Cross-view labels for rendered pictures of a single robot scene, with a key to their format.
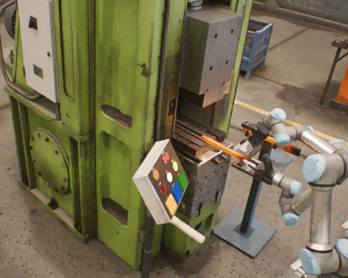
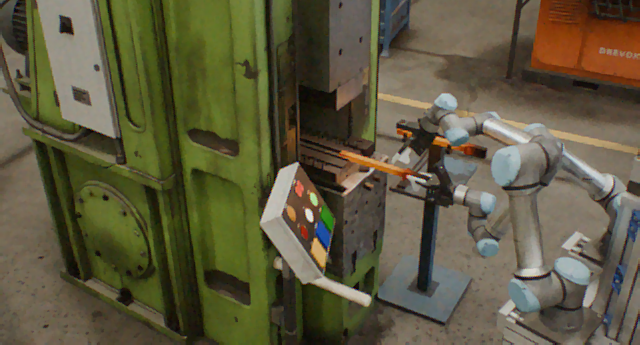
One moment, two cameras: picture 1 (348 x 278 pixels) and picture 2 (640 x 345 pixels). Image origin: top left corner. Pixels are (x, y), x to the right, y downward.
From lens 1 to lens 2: 0.45 m
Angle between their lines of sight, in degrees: 3
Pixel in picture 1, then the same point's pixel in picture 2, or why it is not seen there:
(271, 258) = (470, 319)
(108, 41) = (185, 36)
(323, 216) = (530, 229)
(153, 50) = (257, 39)
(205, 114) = (338, 121)
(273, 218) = (464, 261)
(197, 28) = not seen: outside the picture
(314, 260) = (528, 291)
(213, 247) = (381, 318)
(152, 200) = (293, 250)
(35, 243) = not seen: outside the picture
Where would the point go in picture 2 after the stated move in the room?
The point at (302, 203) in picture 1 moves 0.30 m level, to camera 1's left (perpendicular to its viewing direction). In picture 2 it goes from (500, 221) to (419, 226)
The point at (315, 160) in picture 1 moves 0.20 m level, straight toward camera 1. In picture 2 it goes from (506, 155) to (499, 189)
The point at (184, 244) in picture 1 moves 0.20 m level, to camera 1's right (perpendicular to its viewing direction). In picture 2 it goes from (340, 319) to (382, 317)
